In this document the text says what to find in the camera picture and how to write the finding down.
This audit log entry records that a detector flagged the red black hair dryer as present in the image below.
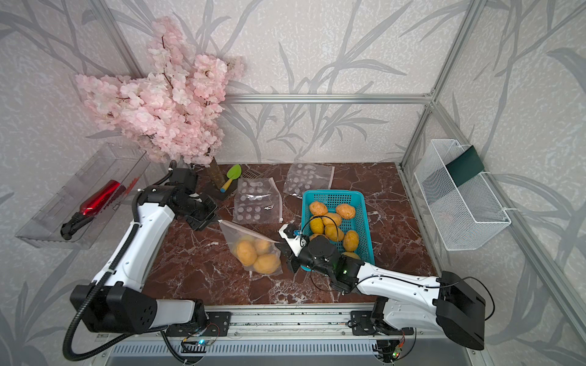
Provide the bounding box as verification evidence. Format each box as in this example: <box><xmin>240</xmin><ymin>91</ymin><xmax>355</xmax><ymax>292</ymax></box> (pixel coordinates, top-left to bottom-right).
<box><xmin>60</xmin><ymin>179</ymin><xmax>126</xmax><ymax>240</ymax></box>

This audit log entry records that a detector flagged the white wire mesh basket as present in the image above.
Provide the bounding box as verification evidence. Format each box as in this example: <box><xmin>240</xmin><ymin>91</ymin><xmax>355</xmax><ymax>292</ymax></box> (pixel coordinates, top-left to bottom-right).
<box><xmin>414</xmin><ymin>139</ymin><xmax>511</xmax><ymax>252</ymax></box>

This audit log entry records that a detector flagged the green toy shovel yellow handle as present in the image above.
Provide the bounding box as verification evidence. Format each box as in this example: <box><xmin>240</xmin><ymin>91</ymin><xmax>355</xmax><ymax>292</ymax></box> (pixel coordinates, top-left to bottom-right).
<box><xmin>220</xmin><ymin>164</ymin><xmax>242</xmax><ymax>193</ymax></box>

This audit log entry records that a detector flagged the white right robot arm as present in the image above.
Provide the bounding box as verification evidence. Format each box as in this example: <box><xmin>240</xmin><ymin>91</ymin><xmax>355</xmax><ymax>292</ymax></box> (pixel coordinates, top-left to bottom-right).
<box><xmin>276</xmin><ymin>224</ymin><xmax>489</xmax><ymax>351</ymax></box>

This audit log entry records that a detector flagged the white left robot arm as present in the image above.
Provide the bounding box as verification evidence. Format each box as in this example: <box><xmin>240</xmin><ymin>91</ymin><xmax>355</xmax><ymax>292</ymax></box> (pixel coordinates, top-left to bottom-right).
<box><xmin>62</xmin><ymin>162</ymin><xmax>217</xmax><ymax>361</ymax></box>

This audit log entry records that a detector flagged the clear dotted zipper bag front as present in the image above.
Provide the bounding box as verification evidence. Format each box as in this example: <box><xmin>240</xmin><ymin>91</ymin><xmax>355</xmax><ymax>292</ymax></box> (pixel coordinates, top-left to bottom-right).
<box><xmin>218</xmin><ymin>220</ymin><xmax>282</xmax><ymax>275</ymax></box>

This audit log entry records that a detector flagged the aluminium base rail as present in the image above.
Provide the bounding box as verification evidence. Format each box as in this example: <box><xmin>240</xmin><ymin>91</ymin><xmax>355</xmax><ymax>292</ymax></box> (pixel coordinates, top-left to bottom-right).
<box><xmin>95</xmin><ymin>303</ymin><xmax>482</xmax><ymax>342</ymax></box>

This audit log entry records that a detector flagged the artificial pink blossom tree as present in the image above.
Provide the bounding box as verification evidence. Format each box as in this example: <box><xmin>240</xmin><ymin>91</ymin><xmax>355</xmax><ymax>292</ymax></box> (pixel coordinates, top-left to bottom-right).
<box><xmin>75</xmin><ymin>17</ymin><xmax>245</xmax><ymax>167</ymax></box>

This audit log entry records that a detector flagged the clear dotted zipper bag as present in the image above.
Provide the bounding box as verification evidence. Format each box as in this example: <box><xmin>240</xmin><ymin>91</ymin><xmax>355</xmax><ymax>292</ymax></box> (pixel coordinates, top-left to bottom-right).
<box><xmin>218</xmin><ymin>220</ymin><xmax>282</xmax><ymax>275</ymax></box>
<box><xmin>283</xmin><ymin>163</ymin><xmax>335</xmax><ymax>198</ymax></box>
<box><xmin>233</xmin><ymin>178</ymin><xmax>283</xmax><ymax>224</ymax></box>

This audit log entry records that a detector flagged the black square tree base plate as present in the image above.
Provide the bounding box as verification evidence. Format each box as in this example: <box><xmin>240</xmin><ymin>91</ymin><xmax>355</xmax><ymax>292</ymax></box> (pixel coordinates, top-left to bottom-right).
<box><xmin>202</xmin><ymin>179</ymin><xmax>238</xmax><ymax>202</ymax></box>

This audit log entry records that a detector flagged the clear acrylic wall shelf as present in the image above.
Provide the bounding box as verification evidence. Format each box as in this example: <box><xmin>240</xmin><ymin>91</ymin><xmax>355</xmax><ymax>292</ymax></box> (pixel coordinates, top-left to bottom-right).
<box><xmin>16</xmin><ymin>143</ymin><xmax>150</xmax><ymax>249</ymax></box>

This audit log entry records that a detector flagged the teal plastic basket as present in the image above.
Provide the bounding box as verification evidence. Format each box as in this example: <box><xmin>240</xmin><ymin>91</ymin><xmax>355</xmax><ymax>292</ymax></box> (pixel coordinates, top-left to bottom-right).
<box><xmin>302</xmin><ymin>190</ymin><xmax>375</xmax><ymax>265</ymax></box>

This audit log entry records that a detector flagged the clear dotted zipper bag back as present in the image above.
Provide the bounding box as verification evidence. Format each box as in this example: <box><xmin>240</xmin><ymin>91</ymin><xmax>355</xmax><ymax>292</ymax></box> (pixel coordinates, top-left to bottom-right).
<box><xmin>283</xmin><ymin>163</ymin><xmax>335</xmax><ymax>198</ymax></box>

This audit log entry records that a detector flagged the beige slotted spatula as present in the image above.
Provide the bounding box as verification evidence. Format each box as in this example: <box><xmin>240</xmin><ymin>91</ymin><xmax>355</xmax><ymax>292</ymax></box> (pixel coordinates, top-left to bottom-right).
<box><xmin>241</xmin><ymin>169</ymin><xmax>262</xmax><ymax>179</ymax></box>

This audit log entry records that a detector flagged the orange brown potato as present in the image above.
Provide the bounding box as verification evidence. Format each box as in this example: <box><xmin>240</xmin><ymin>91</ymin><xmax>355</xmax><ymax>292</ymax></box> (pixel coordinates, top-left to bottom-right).
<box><xmin>253</xmin><ymin>239</ymin><xmax>273</xmax><ymax>256</ymax></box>

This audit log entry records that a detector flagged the clear dotted zipper bag middle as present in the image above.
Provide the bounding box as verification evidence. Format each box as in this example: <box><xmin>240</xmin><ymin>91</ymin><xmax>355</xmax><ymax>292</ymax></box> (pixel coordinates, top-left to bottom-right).
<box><xmin>233</xmin><ymin>178</ymin><xmax>283</xmax><ymax>224</ymax></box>

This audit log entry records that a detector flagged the yellow potato in basket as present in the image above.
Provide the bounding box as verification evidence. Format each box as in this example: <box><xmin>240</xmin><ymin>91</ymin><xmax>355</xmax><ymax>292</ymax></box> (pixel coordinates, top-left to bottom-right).
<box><xmin>309</xmin><ymin>216</ymin><xmax>324</xmax><ymax>235</ymax></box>

